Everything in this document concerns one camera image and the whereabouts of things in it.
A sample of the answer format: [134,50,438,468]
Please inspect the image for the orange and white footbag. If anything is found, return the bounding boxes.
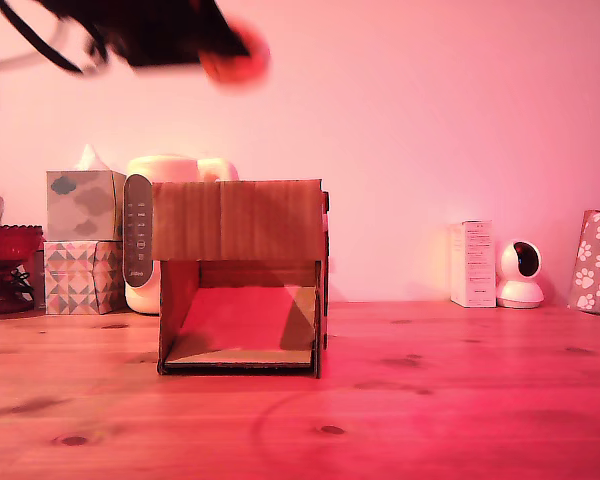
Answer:
[199,17,272,94]

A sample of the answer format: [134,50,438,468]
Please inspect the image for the cardboard dice tower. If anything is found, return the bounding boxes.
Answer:
[151,178,331,379]

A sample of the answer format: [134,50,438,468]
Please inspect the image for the white appliance with dark panel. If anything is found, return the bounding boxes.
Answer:
[123,154,241,316]

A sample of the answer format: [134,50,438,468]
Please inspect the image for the white tissue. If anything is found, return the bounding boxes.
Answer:
[73,144,112,172]

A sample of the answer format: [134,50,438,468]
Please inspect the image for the cloud print tissue box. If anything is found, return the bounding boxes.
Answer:
[45,169,128,242]

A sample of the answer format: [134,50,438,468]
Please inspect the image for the triangle pattern tissue box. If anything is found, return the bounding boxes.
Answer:
[43,239,126,316]

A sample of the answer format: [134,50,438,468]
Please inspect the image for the red glass footed bowl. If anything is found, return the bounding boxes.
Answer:
[0,224,45,315]

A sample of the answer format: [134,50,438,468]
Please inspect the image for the white printed carton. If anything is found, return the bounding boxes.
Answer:
[448,219,497,309]

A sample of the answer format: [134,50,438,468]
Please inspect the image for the paw print bag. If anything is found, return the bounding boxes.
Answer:
[567,209,600,316]

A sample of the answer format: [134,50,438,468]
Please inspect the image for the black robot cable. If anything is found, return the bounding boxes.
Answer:
[0,19,74,66]
[0,0,114,76]

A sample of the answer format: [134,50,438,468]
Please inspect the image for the thin black cord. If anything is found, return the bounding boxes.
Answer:
[0,267,35,304]

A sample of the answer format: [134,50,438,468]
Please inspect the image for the small white round camera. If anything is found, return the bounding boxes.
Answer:
[495,240,545,309]

